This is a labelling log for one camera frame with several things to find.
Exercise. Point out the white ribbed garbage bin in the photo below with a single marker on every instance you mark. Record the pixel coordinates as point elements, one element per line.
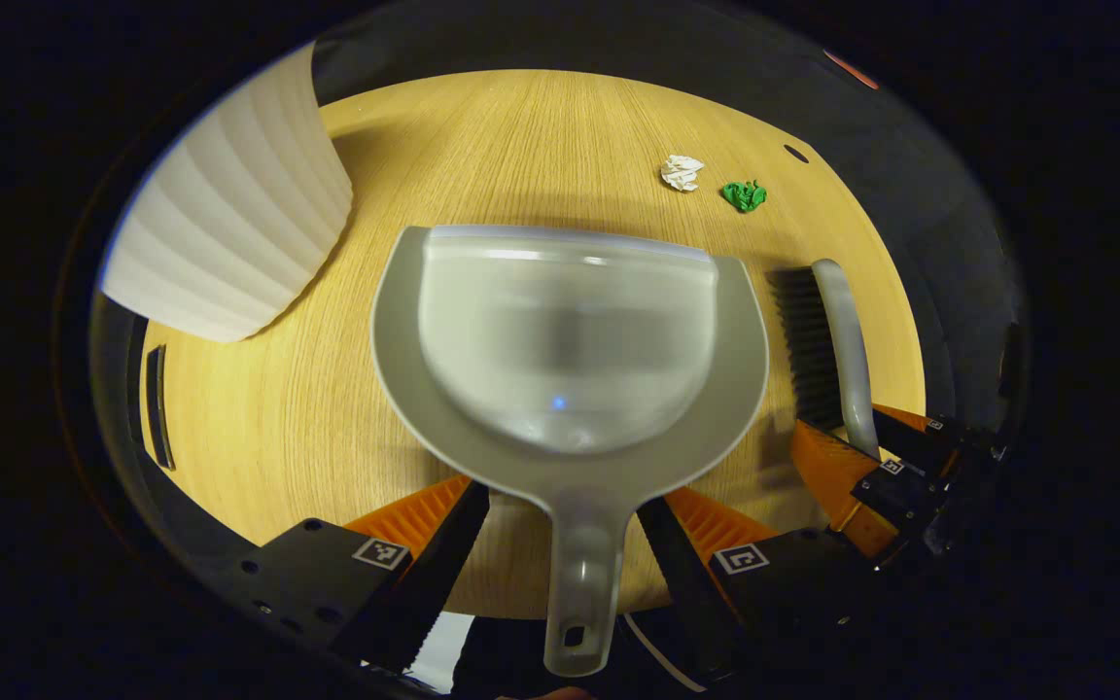
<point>239,204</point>

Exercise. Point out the small grey broom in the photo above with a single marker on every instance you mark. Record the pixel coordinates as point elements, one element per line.
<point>837,340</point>

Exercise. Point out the green paper trash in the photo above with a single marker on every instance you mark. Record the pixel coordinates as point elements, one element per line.
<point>745,195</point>

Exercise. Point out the white paper trash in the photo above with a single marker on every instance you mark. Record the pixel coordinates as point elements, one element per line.
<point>682,172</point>

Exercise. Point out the grey plastic dustpan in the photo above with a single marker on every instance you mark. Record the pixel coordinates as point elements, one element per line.
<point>570,340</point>

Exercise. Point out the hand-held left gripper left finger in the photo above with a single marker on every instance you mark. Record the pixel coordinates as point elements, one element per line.
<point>424,574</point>

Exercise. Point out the wooden desktop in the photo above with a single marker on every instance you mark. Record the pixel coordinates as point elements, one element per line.
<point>327,437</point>

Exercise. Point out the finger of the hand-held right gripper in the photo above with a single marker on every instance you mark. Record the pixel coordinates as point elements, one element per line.
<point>891,491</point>
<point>939,433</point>

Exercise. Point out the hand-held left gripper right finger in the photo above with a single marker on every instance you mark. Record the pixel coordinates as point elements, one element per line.
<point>682,574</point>

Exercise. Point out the dark slotted object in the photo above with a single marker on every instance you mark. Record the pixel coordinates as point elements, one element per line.
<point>157,408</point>

